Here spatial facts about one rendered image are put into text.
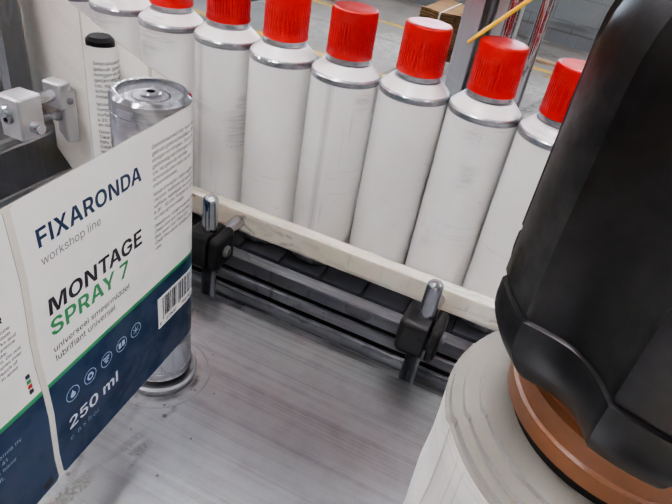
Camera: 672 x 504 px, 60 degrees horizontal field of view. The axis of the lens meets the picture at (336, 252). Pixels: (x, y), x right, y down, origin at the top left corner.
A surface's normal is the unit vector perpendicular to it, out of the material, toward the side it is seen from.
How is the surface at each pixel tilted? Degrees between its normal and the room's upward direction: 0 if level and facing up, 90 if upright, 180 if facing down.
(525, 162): 90
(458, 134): 90
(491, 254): 90
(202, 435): 0
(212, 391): 0
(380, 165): 90
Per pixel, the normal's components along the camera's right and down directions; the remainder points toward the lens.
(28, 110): 0.90, 0.35
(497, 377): 0.14, -0.81
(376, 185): -0.57, 0.40
